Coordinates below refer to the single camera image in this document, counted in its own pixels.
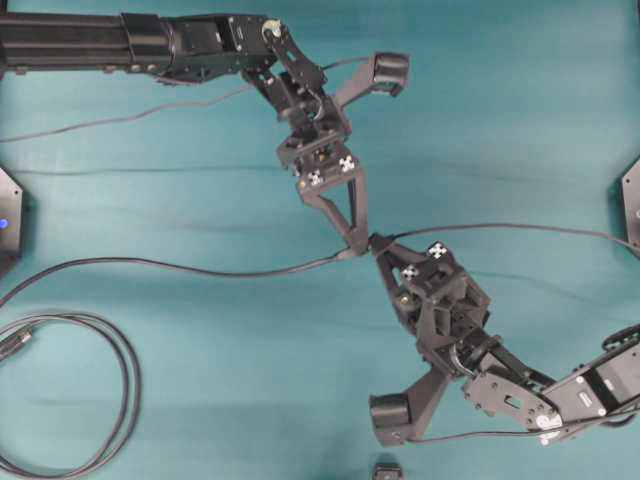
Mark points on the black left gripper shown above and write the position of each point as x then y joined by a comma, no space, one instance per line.
325,165

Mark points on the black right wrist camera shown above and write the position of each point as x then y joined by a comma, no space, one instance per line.
402,417

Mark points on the small black object bottom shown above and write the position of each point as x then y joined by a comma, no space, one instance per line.
386,466

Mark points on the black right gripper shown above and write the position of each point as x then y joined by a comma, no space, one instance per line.
434,298

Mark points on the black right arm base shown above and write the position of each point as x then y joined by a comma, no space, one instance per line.
630,196

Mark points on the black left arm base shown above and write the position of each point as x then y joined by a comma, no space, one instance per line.
11,221

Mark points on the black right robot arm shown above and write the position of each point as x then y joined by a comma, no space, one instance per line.
602,392

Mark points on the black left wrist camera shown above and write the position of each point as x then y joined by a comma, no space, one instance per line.
383,72

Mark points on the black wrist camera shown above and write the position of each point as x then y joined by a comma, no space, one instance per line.
402,417
383,72

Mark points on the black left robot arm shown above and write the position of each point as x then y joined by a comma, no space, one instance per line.
191,50

